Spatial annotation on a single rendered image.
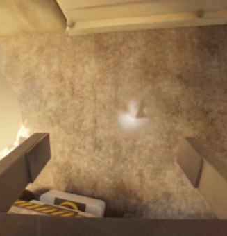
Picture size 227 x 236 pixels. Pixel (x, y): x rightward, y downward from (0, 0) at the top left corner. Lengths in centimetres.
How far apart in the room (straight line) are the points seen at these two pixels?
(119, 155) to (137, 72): 41
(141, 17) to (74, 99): 53
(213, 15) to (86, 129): 82
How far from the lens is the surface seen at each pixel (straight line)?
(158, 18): 98
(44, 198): 81
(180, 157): 17
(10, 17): 110
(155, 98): 85
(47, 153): 17
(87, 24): 100
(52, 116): 93
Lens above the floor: 82
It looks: 79 degrees down
